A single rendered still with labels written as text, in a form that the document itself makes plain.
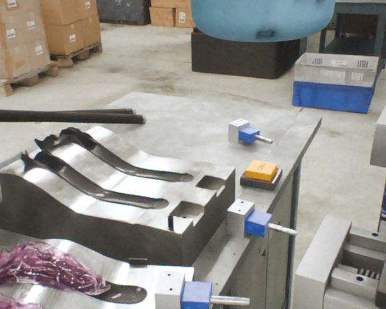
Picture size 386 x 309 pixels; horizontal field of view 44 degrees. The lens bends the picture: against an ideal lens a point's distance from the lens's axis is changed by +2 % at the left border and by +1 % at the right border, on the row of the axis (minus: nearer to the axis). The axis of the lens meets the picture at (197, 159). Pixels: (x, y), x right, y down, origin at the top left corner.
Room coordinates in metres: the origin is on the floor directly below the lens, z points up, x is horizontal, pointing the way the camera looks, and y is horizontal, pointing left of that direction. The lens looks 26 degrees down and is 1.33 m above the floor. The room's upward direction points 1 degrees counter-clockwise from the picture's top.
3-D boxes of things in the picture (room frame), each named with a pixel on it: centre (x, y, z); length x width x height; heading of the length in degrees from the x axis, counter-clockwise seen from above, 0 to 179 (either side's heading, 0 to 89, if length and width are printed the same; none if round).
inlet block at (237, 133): (1.19, -0.15, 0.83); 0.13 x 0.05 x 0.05; 44
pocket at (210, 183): (0.81, -0.02, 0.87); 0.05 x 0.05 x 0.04; 66
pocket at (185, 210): (0.72, 0.02, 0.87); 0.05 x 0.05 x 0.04; 66
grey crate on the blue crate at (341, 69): (3.83, -1.14, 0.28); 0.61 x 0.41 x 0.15; 65
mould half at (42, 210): (0.87, 0.20, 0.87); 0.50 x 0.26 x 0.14; 66
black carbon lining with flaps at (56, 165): (0.85, 0.19, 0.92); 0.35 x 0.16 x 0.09; 66
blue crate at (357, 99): (3.83, -1.14, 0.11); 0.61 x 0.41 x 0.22; 65
